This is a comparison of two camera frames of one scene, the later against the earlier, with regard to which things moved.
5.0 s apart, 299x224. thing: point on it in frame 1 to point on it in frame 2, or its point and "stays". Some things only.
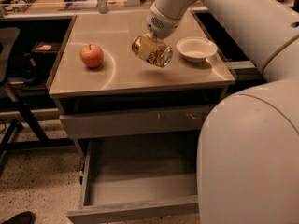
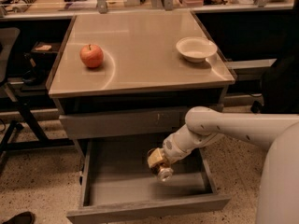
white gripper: x=161 y=26 to x=170 y=149
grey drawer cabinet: x=137 y=123 stays
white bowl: x=195 y=49 stays
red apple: x=92 y=55 stays
